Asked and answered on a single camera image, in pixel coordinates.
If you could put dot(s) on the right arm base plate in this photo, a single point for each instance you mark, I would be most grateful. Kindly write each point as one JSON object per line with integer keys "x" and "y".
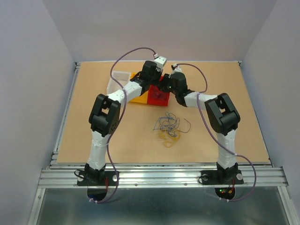
{"x": 215, "y": 177}

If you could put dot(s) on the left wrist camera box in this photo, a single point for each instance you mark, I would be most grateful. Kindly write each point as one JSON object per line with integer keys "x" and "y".
{"x": 160, "y": 61}

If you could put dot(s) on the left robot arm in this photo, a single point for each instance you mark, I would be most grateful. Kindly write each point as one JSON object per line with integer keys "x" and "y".
{"x": 104, "y": 117}

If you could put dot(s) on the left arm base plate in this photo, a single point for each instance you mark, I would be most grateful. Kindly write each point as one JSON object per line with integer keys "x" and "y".
{"x": 108, "y": 178}

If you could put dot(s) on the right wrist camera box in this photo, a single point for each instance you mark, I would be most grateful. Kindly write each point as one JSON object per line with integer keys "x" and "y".
{"x": 176, "y": 68}

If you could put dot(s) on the white plastic bin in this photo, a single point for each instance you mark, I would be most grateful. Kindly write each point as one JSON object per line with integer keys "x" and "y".
{"x": 117, "y": 77}

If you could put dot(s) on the aluminium mounting rail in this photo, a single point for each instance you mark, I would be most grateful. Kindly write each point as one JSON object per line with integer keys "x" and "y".
{"x": 163, "y": 176}

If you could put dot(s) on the red plastic bin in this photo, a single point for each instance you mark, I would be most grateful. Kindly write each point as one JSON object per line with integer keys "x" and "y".
{"x": 156, "y": 97}

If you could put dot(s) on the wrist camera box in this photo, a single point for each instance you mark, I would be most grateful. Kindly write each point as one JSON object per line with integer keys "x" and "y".
{"x": 176, "y": 68}
{"x": 160, "y": 61}

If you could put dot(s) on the yellow plastic bin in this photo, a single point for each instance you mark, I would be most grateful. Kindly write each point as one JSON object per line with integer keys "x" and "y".
{"x": 134, "y": 95}

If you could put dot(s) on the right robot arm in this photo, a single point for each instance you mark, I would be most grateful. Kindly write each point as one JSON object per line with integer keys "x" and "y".
{"x": 223, "y": 118}

